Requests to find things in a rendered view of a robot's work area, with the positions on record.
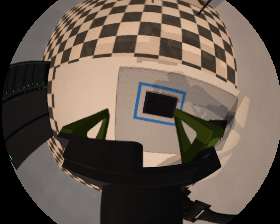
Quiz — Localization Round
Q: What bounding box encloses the blue tape outline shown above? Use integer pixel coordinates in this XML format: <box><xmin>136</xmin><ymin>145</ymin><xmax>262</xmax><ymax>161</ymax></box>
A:
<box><xmin>133</xmin><ymin>82</ymin><xmax>186</xmax><ymax>126</ymax></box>

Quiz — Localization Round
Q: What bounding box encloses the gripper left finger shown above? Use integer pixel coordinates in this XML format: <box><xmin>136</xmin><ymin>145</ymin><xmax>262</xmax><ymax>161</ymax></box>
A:
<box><xmin>60</xmin><ymin>108</ymin><xmax>110</xmax><ymax>139</ymax></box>

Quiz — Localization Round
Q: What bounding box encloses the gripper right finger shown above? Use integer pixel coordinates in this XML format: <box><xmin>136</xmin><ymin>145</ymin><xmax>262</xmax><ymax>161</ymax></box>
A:
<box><xmin>174</xmin><ymin>108</ymin><xmax>224</xmax><ymax>164</ymax></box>

